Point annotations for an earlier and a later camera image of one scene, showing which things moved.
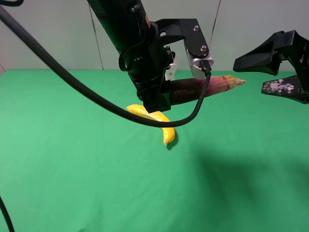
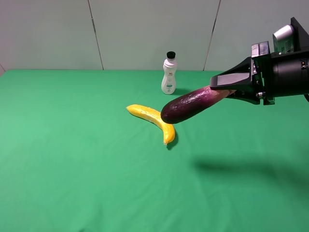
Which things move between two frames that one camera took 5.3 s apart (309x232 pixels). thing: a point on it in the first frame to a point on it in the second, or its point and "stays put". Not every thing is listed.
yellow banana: (169, 133) stays put
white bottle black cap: (170, 74) stays put
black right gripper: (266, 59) to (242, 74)
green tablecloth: (70, 163) stays put
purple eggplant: (185, 89) to (184, 105)
